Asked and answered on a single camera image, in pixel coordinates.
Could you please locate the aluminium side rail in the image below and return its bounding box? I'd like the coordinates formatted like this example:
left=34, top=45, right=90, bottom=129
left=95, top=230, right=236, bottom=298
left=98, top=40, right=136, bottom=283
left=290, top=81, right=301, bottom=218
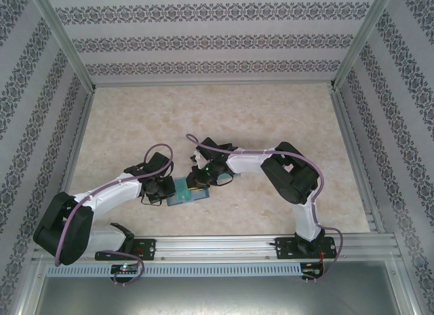
left=330, top=87, right=386, bottom=234
left=45, top=89, right=98, bottom=237

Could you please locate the thin black left gripper wire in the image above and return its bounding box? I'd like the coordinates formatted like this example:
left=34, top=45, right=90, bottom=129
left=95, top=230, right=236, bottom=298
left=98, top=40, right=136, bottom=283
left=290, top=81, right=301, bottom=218
left=140, top=191, right=163, bottom=206

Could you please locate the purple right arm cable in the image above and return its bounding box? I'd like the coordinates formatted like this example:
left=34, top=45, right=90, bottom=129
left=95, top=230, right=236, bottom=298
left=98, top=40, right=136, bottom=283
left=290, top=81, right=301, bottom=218
left=185, top=134, right=344, bottom=284

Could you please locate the left small circuit board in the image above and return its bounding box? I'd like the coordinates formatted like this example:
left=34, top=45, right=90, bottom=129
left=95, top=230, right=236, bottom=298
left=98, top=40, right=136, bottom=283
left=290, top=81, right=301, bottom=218
left=110, top=263, right=141, bottom=275

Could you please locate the slotted grey cable duct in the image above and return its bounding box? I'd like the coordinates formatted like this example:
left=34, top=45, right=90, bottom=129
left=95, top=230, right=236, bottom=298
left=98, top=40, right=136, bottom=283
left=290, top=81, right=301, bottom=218
left=45, top=262, right=303, bottom=278

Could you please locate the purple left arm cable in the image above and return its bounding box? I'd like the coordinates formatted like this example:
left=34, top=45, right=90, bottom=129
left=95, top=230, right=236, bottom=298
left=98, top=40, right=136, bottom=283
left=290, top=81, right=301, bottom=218
left=54, top=143, right=174, bottom=286

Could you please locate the blue card holder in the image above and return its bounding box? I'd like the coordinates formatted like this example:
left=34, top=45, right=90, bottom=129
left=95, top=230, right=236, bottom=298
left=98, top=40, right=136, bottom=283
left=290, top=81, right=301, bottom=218
left=167, top=177, right=211, bottom=207

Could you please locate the aluminium frame post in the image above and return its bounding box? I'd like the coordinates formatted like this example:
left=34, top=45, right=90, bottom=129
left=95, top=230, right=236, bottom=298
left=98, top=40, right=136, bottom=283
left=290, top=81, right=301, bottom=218
left=329, top=0, right=397, bottom=90
left=28, top=0, right=98, bottom=92

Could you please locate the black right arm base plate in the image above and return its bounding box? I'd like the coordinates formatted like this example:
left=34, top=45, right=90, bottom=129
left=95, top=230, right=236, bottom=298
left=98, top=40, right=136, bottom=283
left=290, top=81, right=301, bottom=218
left=274, top=236, right=338, bottom=261

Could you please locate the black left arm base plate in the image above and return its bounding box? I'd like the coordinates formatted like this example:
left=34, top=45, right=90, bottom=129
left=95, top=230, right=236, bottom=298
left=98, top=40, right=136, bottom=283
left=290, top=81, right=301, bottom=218
left=94, top=238, right=157, bottom=261

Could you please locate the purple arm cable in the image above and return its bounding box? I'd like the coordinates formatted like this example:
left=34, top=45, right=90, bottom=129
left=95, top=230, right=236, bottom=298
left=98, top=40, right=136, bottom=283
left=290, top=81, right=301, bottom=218
left=54, top=143, right=174, bottom=286
left=185, top=134, right=344, bottom=284

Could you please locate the green patterned card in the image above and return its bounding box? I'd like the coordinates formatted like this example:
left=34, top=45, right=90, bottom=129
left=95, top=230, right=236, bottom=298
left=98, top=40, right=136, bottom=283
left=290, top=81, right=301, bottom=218
left=172, top=178, right=193, bottom=203

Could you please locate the aluminium mounting rail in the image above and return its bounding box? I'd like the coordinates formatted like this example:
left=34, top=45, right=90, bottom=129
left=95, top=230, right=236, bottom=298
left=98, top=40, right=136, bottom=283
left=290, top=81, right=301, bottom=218
left=32, top=234, right=398, bottom=262

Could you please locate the grey metal panel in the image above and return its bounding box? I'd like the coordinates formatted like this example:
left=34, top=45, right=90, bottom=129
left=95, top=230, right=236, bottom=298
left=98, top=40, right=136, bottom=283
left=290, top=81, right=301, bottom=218
left=13, top=259, right=421, bottom=315

